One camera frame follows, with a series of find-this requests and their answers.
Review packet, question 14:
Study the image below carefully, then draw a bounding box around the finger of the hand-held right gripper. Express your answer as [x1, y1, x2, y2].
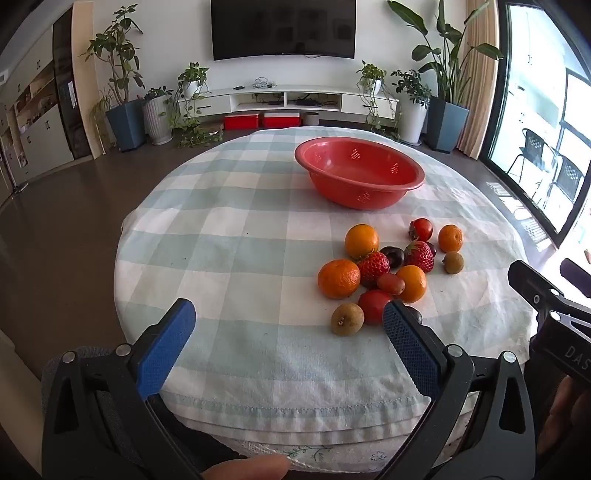
[508, 260, 568, 319]
[560, 258, 591, 298]

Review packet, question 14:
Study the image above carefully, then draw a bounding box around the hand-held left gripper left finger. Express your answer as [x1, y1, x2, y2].
[41, 298, 204, 480]

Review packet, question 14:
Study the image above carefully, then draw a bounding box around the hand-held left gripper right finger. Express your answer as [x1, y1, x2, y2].
[374, 300, 539, 480]

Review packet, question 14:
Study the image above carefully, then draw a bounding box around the red tomato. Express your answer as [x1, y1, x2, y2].
[408, 218, 434, 241]
[358, 289, 393, 326]

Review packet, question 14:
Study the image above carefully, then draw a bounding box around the smooth orange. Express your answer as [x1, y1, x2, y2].
[395, 264, 428, 304]
[344, 224, 380, 260]

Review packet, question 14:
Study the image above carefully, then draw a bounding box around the red oval grape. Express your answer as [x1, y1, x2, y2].
[376, 272, 406, 295]

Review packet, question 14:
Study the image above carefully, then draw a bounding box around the large red strawberry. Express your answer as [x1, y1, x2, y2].
[356, 252, 391, 289]

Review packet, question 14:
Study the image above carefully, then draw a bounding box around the small bumpy tangerine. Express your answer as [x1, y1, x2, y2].
[438, 224, 464, 254]

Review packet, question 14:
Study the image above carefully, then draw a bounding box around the small red strawberry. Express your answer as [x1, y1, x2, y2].
[404, 240, 435, 274]

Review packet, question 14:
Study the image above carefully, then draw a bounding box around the large bumpy tangerine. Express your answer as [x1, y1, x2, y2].
[317, 259, 361, 300]

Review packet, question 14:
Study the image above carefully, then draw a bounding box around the red plastic colander bowl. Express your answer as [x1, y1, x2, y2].
[294, 137, 426, 210]

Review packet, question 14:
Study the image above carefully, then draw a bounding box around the person's right hand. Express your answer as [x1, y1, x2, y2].
[538, 376, 591, 457]

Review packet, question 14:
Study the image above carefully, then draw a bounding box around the person's left hand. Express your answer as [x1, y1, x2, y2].
[201, 455, 291, 480]

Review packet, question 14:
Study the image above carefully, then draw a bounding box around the black mesh chair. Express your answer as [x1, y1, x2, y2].
[506, 128, 561, 195]
[538, 154, 587, 213]

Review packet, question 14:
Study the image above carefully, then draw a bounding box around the white floral cloth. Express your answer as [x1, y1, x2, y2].
[231, 434, 467, 476]

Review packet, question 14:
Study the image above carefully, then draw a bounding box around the broad-leaf plant in blue pot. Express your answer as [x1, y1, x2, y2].
[387, 0, 504, 154]

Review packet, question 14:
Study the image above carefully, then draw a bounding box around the beige curtain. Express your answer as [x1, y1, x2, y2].
[455, 0, 502, 160]

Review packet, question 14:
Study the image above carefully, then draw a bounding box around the bushy plant in white pot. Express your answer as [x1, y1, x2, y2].
[390, 69, 432, 146]

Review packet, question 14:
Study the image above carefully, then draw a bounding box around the glass sliding door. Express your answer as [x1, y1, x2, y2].
[480, 0, 591, 247]

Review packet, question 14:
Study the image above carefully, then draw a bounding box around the tall plant in blue pot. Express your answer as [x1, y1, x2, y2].
[79, 4, 147, 153]

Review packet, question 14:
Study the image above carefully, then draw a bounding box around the plant in white ribbed pot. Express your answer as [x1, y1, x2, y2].
[141, 85, 176, 146]

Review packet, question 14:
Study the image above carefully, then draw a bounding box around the red storage box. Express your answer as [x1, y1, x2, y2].
[263, 112, 303, 129]
[224, 113, 260, 131]

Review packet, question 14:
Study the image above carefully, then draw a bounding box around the trailing pothos plant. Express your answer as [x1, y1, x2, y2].
[355, 61, 400, 139]
[167, 62, 225, 149]

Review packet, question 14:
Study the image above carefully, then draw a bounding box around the white television console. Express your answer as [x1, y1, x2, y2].
[178, 84, 399, 117]

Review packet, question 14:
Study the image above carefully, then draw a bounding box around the white wall cabinet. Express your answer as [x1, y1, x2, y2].
[0, 28, 75, 208]

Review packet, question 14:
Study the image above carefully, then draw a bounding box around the dark tall wall panel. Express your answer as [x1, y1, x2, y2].
[52, 9, 93, 160]

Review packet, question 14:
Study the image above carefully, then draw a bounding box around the black wall television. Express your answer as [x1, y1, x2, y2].
[211, 0, 358, 62]

